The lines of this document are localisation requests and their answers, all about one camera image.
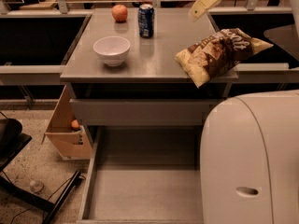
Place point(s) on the grey drawer cabinet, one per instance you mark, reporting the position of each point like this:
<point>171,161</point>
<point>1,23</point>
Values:
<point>150,88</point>

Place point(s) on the open grey middle drawer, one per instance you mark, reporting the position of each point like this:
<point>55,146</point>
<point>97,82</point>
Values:
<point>143,176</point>

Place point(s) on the blue soda can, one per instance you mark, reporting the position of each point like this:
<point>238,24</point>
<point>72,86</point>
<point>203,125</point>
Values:
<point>146,20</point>

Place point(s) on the cardboard box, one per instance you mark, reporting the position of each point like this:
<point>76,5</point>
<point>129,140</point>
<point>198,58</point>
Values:
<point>70,144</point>

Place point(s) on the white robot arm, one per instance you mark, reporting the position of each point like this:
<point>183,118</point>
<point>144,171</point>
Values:
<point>249,156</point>

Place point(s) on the brown sea salt chip bag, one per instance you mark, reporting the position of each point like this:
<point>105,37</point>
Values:
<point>218,53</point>

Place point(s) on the red apple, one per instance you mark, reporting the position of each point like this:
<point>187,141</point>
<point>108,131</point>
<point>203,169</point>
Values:
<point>119,13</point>

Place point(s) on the white ceramic bowl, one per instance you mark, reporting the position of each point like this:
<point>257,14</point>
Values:
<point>112,50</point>

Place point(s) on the orange fruit in box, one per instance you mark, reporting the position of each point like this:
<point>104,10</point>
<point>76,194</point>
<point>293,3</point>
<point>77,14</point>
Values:
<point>74,125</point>

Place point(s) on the black stand base left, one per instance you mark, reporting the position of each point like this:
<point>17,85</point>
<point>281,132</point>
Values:
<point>38,161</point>

